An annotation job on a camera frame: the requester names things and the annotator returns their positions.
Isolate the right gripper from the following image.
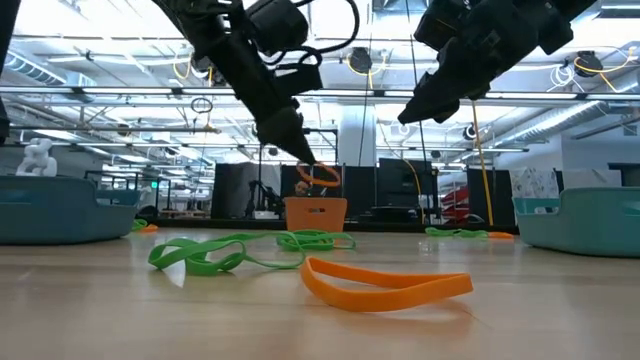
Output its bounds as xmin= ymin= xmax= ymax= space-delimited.
xmin=397 ymin=0 xmax=541 ymax=126

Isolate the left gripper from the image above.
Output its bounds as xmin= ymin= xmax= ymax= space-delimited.
xmin=209 ymin=29 xmax=318 ymax=166

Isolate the teal plastic basket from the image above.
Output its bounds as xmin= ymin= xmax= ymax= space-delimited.
xmin=512 ymin=187 xmax=640 ymax=259

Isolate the white column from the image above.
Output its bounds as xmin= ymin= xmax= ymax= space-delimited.
xmin=338 ymin=107 xmax=377 ymax=167

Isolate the black partition panel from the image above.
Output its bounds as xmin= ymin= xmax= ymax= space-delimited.
xmin=377 ymin=157 xmax=434 ymax=209
xmin=279 ymin=164 xmax=377 ymax=204
xmin=466 ymin=167 xmax=516 ymax=226

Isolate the orange plastic basket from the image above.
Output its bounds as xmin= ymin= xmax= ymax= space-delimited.
xmin=283 ymin=196 xmax=349 ymax=234

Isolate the dark grey partition panel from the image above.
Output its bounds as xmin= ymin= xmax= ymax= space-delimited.
xmin=211 ymin=162 xmax=282 ymax=220

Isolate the red rack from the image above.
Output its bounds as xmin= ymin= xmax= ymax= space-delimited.
xmin=440 ymin=187 xmax=470 ymax=222

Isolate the white patterned sheet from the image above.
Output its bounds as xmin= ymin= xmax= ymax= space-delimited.
xmin=509 ymin=167 xmax=560 ymax=199

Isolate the dark monitor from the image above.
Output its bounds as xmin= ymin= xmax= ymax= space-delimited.
xmin=607 ymin=162 xmax=640 ymax=189

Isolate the white robot figure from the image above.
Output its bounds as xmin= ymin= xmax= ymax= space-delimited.
xmin=14 ymin=137 xmax=59 ymax=177

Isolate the blue plastic basket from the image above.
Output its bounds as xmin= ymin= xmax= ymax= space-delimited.
xmin=0 ymin=174 xmax=142 ymax=246

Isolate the black frame stand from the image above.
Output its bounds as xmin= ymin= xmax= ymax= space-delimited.
xmin=256 ymin=127 xmax=340 ymax=221

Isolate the black hanging cable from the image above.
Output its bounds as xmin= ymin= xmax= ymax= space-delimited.
xmin=405 ymin=0 xmax=427 ymax=224

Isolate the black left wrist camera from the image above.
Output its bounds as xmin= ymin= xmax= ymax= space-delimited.
xmin=277 ymin=62 xmax=324 ymax=99

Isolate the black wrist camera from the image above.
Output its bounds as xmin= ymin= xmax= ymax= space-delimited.
xmin=413 ymin=0 xmax=472 ymax=51
xmin=277 ymin=62 xmax=324 ymax=99

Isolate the yellow hanging cable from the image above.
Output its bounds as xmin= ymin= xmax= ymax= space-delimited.
xmin=472 ymin=99 xmax=495 ymax=227

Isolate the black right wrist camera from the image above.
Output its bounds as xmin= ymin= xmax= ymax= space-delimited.
xmin=413 ymin=0 xmax=472 ymax=51

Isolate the black ceiling cable reel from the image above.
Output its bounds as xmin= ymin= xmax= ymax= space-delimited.
xmin=573 ymin=49 xmax=605 ymax=79
xmin=347 ymin=46 xmax=374 ymax=76
xmin=192 ymin=54 xmax=229 ymax=87

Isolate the black metal table frame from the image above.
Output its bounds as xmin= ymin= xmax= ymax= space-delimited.
xmin=149 ymin=217 xmax=521 ymax=236

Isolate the black left camera cable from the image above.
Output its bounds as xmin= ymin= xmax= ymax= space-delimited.
xmin=259 ymin=0 xmax=361 ymax=69

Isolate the silver air duct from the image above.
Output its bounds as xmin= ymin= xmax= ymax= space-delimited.
xmin=492 ymin=99 xmax=640 ymax=147

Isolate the long ceiling light rail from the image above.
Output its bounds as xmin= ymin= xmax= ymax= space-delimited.
xmin=0 ymin=85 xmax=640 ymax=100

